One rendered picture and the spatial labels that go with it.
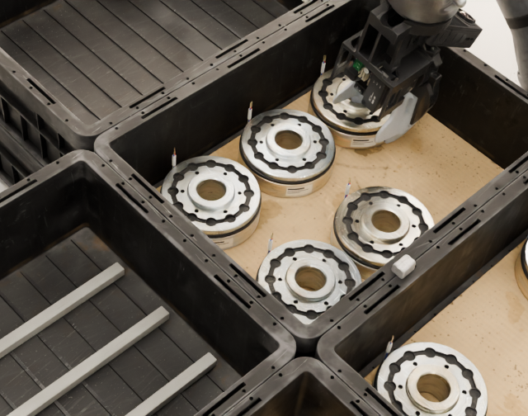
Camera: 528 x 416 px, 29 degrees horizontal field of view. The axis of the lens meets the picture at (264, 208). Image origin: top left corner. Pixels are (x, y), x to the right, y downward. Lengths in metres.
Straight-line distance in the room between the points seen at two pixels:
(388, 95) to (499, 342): 0.26
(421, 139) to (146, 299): 0.37
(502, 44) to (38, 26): 0.66
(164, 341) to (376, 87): 0.32
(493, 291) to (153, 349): 0.35
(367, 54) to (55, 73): 0.38
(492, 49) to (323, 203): 0.51
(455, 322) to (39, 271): 0.41
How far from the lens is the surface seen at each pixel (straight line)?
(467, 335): 1.03
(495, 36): 1.55
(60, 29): 1.28
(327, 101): 1.16
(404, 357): 0.97
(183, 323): 1.00
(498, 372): 1.02
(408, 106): 1.10
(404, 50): 1.02
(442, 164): 1.16
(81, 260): 1.04
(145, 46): 1.25
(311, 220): 1.08
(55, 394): 0.95
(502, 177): 1.03
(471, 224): 0.99
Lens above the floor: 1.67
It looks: 51 degrees down
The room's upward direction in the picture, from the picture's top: 8 degrees clockwise
